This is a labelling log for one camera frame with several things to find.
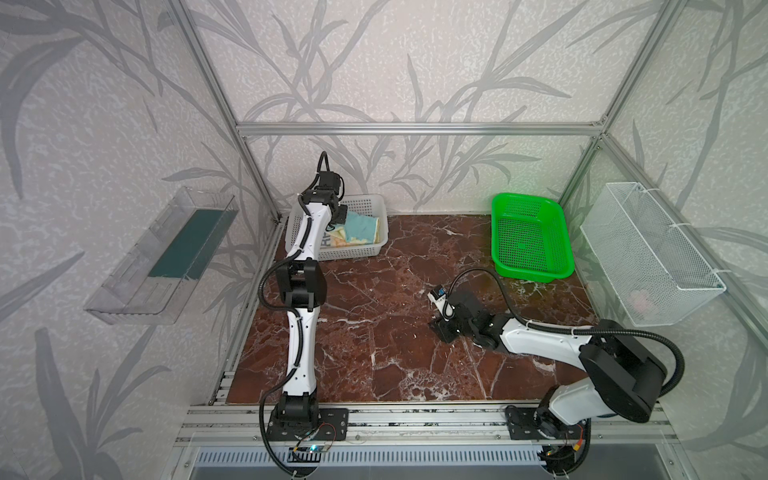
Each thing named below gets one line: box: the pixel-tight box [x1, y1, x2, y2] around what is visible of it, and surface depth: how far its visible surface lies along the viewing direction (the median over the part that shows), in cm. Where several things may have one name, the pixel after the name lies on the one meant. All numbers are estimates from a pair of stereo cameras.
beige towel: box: [326, 225, 357, 248], surface depth 109 cm
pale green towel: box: [344, 210, 377, 243], surface depth 111 cm
